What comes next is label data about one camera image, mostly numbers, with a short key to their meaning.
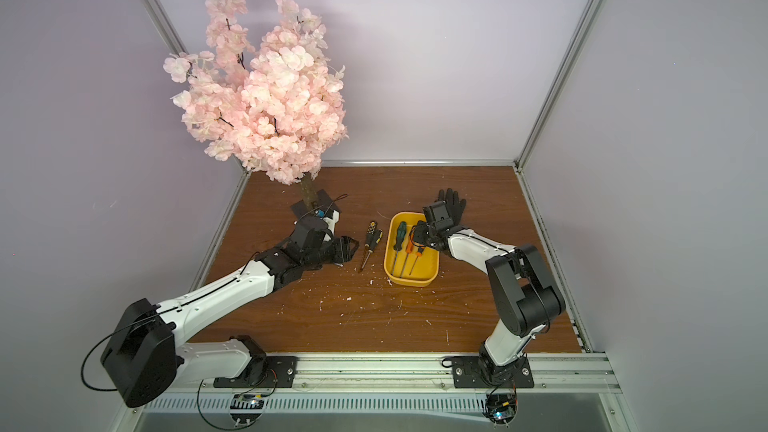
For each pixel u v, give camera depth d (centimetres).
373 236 97
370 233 98
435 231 73
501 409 70
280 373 73
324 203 108
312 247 64
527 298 46
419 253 94
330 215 76
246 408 72
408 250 95
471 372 72
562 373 74
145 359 40
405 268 92
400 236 97
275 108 59
